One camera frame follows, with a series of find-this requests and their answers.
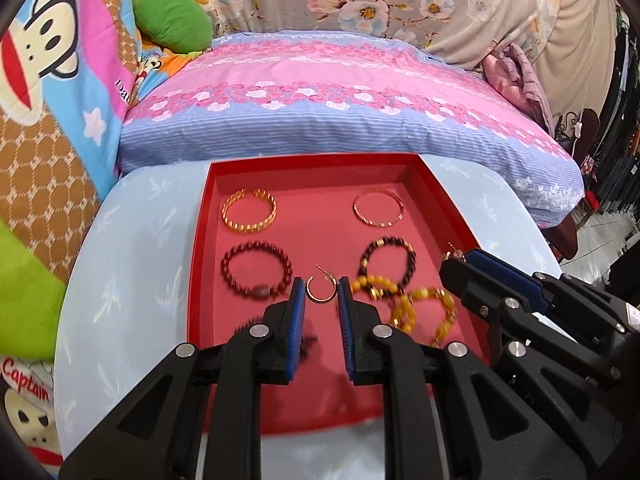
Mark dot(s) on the plain beige cloth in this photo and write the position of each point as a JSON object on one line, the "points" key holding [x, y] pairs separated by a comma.
{"points": [[580, 40]]}

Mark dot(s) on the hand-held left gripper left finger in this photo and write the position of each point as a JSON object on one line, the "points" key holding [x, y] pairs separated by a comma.
{"points": [[298, 330]]}

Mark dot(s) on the colourful cartoon monkey blanket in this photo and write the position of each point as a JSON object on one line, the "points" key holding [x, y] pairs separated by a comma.
{"points": [[50, 110]]}

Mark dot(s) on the gold hoop earring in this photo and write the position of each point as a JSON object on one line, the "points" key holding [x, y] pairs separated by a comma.
{"points": [[315, 299], [452, 255]]}

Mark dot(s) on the green pillow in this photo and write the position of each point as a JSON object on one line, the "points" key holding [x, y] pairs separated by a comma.
{"points": [[172, 22]]}

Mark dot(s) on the gold leaf-pattern bangle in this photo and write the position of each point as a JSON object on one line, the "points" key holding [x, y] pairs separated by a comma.
{"points": [[250, 228]]}

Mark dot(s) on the hanging dark clothes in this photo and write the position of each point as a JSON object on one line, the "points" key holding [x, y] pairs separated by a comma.
{"points": [[620, 135]]}

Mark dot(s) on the black wrought iron frame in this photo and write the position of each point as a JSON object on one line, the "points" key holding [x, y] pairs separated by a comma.
{"points": [[565, 125]]}

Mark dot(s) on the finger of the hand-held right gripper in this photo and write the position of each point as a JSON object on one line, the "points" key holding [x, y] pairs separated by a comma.
{"points": [[510, 277], [480, 290]]}

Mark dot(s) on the red cardboard box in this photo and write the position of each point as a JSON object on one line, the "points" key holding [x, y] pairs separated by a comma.
{"points": [[310, 230]]}

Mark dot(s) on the pink folded cloth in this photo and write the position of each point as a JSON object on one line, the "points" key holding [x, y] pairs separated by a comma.
{"points": [[520, 85]]}

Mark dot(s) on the thin gold bangle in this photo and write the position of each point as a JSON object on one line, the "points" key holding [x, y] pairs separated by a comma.
{"points": [[375, 223]]}

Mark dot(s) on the pink and blue striped quilt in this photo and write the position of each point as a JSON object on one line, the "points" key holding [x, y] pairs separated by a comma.
{"points": [[325, 110]]}

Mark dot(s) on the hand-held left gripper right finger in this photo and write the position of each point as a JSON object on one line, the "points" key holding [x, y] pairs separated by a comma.
{"points": [[346, 330]]}

